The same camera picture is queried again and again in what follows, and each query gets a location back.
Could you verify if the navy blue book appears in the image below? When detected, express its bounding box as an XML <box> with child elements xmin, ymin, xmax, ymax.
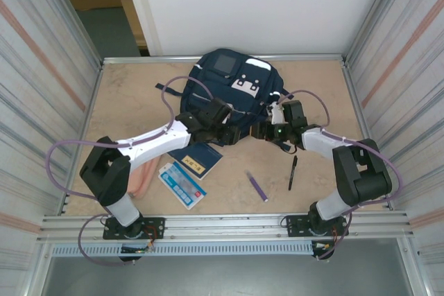
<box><xmin>166</xmin><ymin>142</ymin><xmax>224</xmax><ymax>182</ymax></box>

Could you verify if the black marker pen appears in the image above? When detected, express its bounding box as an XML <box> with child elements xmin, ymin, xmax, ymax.
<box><xmin>287</xmin><ymin>155</ymin><xmax>298</xmax><ymax>191</ymax></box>

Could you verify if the navy blue backpack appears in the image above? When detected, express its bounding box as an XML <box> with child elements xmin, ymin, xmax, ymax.
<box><xmin>155</xmin><ymin>48</ymin><xmax>291</xmax><ymax>146</ymax></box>

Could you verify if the blue white card package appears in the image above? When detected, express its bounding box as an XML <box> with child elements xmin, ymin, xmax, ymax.
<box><xmin>158</xmin><ymin>161</ymin><xmax>207</xmax><ymax>211</ymax></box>

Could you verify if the purple pen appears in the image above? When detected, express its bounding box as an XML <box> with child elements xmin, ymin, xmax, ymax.
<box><xmin>245</xmin><ymin>170</ymin><xmax>270</xmax><ymax>203</ymax></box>

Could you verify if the base wiring board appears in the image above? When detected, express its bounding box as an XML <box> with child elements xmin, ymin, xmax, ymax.
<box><xmin>311</xmin><ymin>239</ymin><xmax>336</xmax><ymax>261</ymax></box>
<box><xmin>119</xmin><ymin>240</ymin><xmax>156</xmax><ymax>263</ymax></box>

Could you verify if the translucent striped side panel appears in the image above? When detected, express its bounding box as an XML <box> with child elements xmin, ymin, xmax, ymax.
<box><xmin>350</xmin><ymin>0</ymin><xmax>444</xmax><ymax>276</ymax></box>
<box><xmin>0</xmin><ymin>0</ymin><xmax>101</xmax><ymax>272</ymax></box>

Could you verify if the grey metal sheet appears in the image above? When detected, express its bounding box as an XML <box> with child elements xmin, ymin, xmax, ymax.
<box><xmin>41</xmin><ymin>256</ymin><xmax>416</xmax><ymax>296</ymax></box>

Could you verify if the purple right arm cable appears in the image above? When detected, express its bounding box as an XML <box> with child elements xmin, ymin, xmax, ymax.
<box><xmin>284</xmin><ymin>89</ymin><xmax>405</xmax><ymax>261</ymax></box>

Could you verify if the aluminium table side rail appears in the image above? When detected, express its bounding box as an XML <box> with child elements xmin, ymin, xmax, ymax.
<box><xmin>56</xmin><ymin>63</ymin><xmax>105</xmax><ymax>216</ymax></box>
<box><xmin>341</xmin><ymin>62</ymin><xmax>395</xmax><ymax>212</ymax></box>

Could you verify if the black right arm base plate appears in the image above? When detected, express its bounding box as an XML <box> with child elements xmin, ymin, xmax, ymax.
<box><xmin>284</xmin><ymin>214</ymin><xmax>350</xmax><ymax>238</ymax></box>

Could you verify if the short aluminium frame rail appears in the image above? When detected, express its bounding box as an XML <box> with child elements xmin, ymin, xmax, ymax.
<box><xmin>101</xmin><ymin>53</ymin><xmax>348</xmax><ymax>66</ymax></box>

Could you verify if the long aluminium mounting rail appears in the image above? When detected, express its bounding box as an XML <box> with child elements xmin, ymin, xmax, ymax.
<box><xmin>40</xmin><ymin>213</ymin><xmax>416</xmax><ymax>243</ymax></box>

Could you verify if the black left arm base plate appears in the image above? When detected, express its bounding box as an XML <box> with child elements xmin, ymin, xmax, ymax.
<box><xmin>103</xmin><ymin>216</ymin><xmax>166</xmax><ymax>241</ymax></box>

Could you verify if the slotted grey cable duct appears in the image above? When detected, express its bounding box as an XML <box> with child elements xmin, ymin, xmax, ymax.
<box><xmin>51</xmin><ymin>242</ymin><xmax>315</xmax><ymax>257</ymax></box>

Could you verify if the aluminium frame post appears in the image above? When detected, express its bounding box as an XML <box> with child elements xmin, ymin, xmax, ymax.
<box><xmin>345</xmin><ymin>0</ymin><xmax>422</xmax><ymax>67</ymax></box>
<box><xmin>31</xmin><ymin>0</ymin><xmax>105</xmax><ymax>68</ymax></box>

